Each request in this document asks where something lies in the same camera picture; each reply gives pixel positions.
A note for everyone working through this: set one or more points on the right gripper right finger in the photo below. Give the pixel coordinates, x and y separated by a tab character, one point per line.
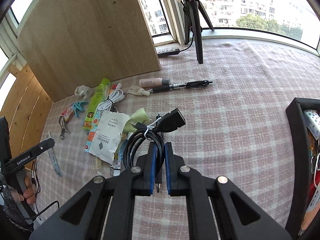
169	167

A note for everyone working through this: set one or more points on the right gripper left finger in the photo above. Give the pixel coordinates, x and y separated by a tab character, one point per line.
151	167

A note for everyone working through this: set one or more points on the clear plastic packet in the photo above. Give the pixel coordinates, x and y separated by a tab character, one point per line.
51	153

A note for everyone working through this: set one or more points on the white paper sachet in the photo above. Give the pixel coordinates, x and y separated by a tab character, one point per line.
108	135

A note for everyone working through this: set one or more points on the green tube with orange end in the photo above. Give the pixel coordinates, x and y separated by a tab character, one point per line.
97	98

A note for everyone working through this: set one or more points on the left hand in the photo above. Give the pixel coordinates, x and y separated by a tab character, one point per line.
28	193

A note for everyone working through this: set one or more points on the light green cleaning cloth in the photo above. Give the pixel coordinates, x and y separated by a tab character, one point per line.
140	115

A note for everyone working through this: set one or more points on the metal nail clipper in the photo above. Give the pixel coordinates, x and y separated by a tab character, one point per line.
64	130

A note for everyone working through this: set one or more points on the orange teal snack packet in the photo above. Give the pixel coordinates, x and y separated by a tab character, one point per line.
92	131

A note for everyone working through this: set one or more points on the pink plaid tablecloth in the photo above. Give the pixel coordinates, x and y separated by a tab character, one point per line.
236	127

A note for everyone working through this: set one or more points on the small beige tag bottle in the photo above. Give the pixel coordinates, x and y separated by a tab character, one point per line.
138	91

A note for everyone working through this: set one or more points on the red white coffee sachet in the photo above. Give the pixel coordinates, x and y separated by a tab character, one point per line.
68	112

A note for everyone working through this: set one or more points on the pink cosmetic tube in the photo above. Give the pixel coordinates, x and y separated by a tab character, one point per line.
153	82

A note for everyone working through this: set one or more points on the black car charger pen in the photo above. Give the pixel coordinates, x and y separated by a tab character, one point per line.
188	85

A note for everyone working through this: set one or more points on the teal plastic clip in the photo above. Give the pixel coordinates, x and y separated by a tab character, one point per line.
78	106

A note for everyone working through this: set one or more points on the white stuffed toy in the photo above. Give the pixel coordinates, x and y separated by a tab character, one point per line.
83	91

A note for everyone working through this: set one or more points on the black storage tray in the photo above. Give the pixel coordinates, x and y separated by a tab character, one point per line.
302	160

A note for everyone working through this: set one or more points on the white polka dot box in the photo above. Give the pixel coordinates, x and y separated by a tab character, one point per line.
312	122

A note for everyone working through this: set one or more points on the wooden board panel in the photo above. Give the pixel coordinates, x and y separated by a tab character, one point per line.
68	43

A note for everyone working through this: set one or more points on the black tripod stand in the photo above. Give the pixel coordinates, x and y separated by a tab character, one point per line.
192	9

